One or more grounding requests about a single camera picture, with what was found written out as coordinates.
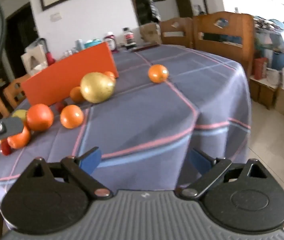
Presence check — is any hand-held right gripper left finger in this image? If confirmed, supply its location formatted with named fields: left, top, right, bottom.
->
left=19, top=146, right=114, bottom=201

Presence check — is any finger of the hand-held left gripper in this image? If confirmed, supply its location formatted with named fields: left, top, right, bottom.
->
left=0, top=116, right=25, bottom=140

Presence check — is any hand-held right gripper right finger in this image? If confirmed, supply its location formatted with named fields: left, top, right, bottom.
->
left=178, top=148, right=271, bottom=201

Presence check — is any golden yellow pear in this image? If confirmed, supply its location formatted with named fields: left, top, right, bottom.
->
left=80, top=72, right=116, bottom=103

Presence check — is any orange cardboard box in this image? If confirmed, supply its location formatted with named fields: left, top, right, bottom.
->
left=21, top=41, right=119, bottom=105

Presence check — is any small yellow fruit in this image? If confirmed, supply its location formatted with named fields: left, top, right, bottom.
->
left=12, top=109, right=28, bottom=122

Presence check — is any blue plaid tablecloth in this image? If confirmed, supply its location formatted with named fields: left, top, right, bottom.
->
left=0, top=44, right=252, bottom=200

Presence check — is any paper bag with window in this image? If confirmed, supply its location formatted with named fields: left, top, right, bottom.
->
left=21, top=44, right=48, bottom=75

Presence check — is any red folded umbrella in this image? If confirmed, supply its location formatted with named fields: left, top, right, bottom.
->
left=38, top=38, right=56, bottom=65

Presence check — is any small orange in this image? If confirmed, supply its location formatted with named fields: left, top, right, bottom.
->
left=103, top=71, right=117, bottom=82

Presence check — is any low wooden cabinet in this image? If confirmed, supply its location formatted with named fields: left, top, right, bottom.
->
left=249, top=76, right=280, bottom=110

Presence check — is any clear glass jar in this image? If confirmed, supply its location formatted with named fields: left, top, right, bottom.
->
left=63, top=49, right=79, bottom=58

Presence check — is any red box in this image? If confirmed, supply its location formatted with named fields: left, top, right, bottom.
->
left=254, top=57, right=268, bottom=80

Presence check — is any white bucket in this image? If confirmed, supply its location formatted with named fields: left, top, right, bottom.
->
left=267, top=68, right=281, bottom=85

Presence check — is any teal container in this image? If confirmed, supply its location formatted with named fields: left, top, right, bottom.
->
left=84, top=39, right=102, bottom=48

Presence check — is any bottle with pink lid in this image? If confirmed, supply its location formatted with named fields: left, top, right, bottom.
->
left=104, top=32, right=117, bottom=53

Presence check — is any dark bottle with white cap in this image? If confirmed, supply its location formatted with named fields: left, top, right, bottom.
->
left=122, top=27, right=135, bottom=49

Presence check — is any blue bin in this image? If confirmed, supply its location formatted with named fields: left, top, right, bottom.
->
left=272, top=51, right=284, bottom=69

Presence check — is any brown cardboard box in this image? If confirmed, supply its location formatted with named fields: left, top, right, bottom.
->
left=140, top=22, right=161, bottom=44

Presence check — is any pile of clothes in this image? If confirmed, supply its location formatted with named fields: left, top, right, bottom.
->
left=253, top=15, right=284, bottom=63

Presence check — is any hanging black jacket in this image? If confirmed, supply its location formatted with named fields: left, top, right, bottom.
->
left=131, top=0, right=161, bottom=25

